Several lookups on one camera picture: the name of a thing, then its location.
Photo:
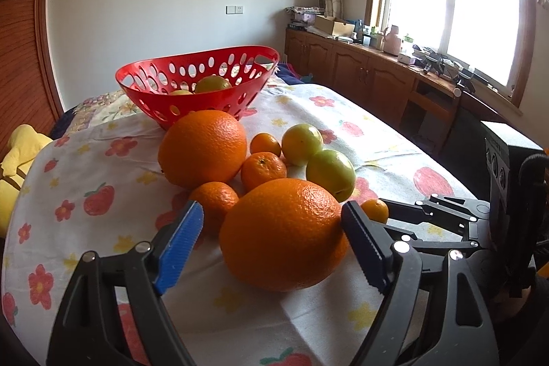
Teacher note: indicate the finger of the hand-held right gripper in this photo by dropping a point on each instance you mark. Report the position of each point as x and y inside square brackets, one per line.
[441, 247]
[446, 216]

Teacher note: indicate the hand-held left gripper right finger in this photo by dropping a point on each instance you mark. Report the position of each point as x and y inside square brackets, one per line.
[364, 248]

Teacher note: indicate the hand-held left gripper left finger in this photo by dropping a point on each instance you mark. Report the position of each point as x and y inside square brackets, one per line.
[182, 246]

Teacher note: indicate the green round fruit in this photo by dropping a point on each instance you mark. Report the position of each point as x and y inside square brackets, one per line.
[302, 143]
[212, 84]
[180, 92]
[330, 175]

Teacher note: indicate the large orange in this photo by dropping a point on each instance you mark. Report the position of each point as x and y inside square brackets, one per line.
[283, 235]
[201, 149]

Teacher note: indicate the small tangerine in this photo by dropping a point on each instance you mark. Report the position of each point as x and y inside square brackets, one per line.
[265, 144]
[214, 198]
[263, 171]

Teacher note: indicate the red perforated plastic basket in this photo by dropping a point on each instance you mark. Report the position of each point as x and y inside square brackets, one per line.
[201, 106]

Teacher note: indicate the tiny orange kumquat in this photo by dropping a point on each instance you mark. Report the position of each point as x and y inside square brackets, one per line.
[375, 209]

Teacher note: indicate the white floral bed sheet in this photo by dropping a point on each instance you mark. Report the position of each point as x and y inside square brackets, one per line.
[107, 177]

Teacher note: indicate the patchwork floral quilt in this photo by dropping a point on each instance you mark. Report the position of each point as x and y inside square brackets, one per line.
[107, 106]

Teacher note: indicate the wooden low cabinet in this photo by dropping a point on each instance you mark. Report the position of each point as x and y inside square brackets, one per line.
[356, 70]

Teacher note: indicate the pink kettle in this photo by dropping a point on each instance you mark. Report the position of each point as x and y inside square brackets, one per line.
[391, 42]

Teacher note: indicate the teal cloth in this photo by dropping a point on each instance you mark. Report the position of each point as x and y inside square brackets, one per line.
[308, 76]

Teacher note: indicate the yellow cloth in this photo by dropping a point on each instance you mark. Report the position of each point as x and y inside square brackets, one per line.
[19, 164]

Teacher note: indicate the navy blue blanket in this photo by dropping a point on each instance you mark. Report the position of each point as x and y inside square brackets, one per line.
[287, 73]

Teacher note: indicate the open cardboard box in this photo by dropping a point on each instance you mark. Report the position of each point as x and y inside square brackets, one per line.
[332, 26]

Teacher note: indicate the stack of folded cloths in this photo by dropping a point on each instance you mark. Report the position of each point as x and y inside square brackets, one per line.
[302, 14]

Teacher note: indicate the wooden wardrobe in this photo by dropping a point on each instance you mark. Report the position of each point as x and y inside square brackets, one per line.
[25, 27]

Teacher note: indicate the white wall socket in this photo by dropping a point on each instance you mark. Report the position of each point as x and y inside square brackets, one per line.
[234, 9]

